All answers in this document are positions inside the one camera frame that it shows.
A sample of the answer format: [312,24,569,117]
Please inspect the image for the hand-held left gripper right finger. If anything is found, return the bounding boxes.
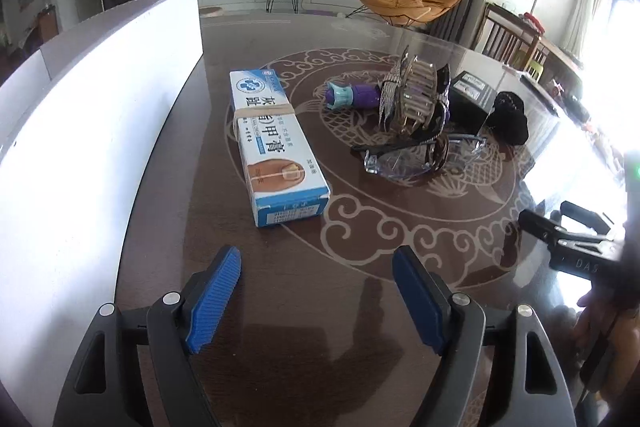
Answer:
[391,245,580,427]

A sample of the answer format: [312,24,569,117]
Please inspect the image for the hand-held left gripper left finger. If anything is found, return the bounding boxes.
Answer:
[52,244,243,427]

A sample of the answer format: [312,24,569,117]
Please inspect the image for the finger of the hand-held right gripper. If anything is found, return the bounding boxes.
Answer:
[517,208,620,254]
[559,200,616,236]

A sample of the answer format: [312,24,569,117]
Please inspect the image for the black velvet hair bow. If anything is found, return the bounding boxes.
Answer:
[486,91,529,146]

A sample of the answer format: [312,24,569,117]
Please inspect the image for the large white box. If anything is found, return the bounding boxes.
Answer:
[0,0,203,388]

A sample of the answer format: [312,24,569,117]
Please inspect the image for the brown patterned desktop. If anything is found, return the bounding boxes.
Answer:
[115,9,631,427]

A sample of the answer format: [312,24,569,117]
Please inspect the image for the person's right hand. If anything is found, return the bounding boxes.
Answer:
[572,284,628,359]

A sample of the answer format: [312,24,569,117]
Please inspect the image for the dark brown sunglasses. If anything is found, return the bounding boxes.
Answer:
[350,127,453,175]

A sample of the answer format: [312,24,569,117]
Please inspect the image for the clear safety glasses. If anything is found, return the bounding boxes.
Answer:
[364,133,487,182]

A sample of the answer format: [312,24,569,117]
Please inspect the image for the small black box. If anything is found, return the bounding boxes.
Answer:
[447,71,493,125]

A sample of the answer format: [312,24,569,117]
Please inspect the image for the blue and white medicine box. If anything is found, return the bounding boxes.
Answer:
[229,68,332,229]

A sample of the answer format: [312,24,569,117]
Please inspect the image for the dark wooden chair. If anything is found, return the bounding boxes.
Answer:
[480,3,543,72]

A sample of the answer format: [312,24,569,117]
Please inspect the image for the white sheer curtain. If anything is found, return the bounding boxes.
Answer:
[560,0,616,68]

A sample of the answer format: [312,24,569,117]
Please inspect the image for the purple and teal item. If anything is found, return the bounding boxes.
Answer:
[324,82,382,110]

